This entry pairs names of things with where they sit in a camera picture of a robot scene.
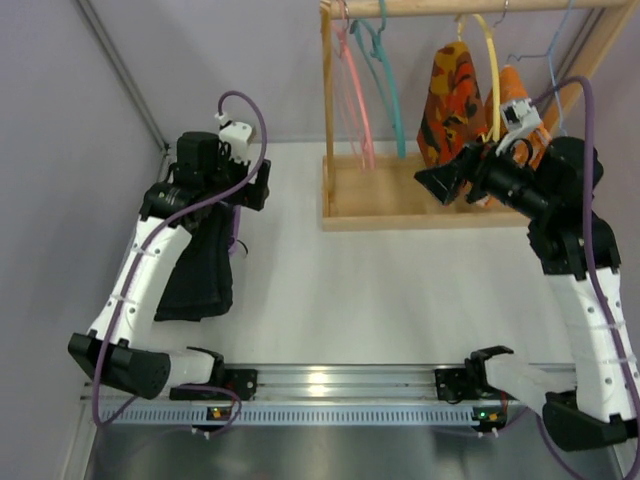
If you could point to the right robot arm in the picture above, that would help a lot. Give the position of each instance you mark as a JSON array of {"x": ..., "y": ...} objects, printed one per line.
[{"x": 583, "y": 271}]

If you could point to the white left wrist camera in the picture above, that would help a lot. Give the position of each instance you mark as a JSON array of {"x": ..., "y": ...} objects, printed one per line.
[{"x": 239, "y": 135}]

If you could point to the blue wire hanger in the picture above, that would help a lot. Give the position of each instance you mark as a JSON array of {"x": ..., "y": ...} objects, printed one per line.
[{"x": 548, "y": 55}]

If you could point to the pink plastic hanger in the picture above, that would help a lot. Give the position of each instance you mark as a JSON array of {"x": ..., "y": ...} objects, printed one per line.
[{"x": 357, "y": 100}]

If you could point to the purple trousers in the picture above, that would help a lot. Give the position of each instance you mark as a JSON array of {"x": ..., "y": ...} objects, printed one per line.
[{"x": 234, "y": 240}]

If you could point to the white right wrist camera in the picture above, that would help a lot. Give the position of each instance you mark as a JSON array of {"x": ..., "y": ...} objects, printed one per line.
[{"x": 520, "y": 117}]

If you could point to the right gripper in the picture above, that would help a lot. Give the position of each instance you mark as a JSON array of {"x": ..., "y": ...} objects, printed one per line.
[{"x": 476, "y": 173}]

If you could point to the teal plastic hanger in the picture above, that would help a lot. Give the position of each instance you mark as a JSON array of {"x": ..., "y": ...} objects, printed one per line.
[{"x": 370, "y": 43}]

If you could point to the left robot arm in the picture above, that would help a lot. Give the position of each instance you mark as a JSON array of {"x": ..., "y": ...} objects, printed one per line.
[{"x": 116, "y": 350}]

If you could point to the bright orange trousers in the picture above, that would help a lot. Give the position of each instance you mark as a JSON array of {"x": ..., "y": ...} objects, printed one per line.
[{"x": 527, "y": 152}]

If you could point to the grey slotted cable duct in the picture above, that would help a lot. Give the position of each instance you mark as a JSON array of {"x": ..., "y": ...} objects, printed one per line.
[{"x": 302, "y": 415}]

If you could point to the wooden clothes rack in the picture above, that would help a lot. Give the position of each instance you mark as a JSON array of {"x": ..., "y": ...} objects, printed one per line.
[{"x": 387, "y": 197}]

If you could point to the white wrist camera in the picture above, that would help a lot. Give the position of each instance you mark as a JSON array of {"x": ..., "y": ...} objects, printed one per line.
[
  {"x": 520, "y": 117},
  {"x": 239, "y": 135}
]

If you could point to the aluminium mounting rail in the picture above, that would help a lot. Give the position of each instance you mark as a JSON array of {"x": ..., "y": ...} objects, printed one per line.
[{"x": 342, "y": 383}]

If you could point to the orange patterned trousers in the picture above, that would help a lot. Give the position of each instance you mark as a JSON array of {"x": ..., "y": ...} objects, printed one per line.
[{"x": 435, "y": 144}]

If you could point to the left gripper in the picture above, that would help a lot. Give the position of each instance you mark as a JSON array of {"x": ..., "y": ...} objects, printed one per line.
[{"x": 257, "y": 185}]

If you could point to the yellow plastic hanger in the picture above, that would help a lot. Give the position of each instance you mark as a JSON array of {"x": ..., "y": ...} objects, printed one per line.
[{"x": 492, "y": 85}]

